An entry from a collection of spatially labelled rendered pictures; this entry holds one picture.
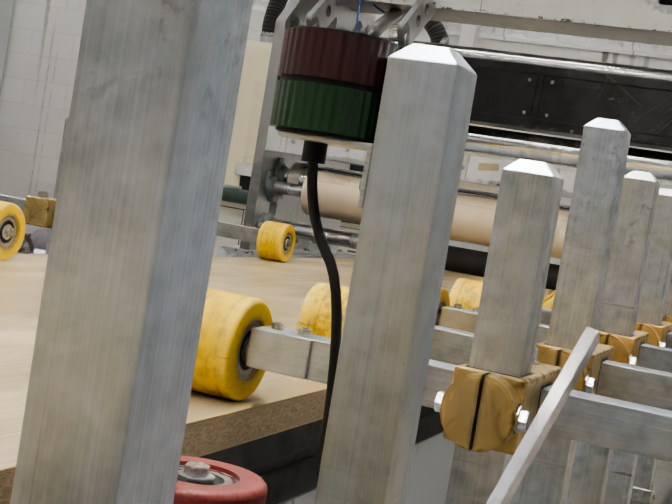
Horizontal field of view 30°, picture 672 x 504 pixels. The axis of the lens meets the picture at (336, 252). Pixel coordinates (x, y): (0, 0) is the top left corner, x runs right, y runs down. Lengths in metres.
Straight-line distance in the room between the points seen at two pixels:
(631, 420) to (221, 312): 0.31
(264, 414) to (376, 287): 0.40
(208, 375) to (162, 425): 0.56
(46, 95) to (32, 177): 0.75
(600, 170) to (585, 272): 0.09
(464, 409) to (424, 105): 0.28
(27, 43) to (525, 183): 10.98
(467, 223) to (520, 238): 2.41
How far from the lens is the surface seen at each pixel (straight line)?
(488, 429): 0.80
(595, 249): 1.06
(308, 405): 1.05
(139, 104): 0.35
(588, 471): 1.34
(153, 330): 0.35
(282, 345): 0.92
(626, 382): 1.11
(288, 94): 0.59
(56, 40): 11.56
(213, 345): 0.92
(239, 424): 0.93
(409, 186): 0.58
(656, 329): 1.55
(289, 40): 0.60
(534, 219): 0.82
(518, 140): 3.25
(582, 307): 1.07
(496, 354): 0.83
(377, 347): 0.58
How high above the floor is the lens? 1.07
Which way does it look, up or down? 3 degrees down
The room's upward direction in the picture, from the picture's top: 9 degrees clockwise
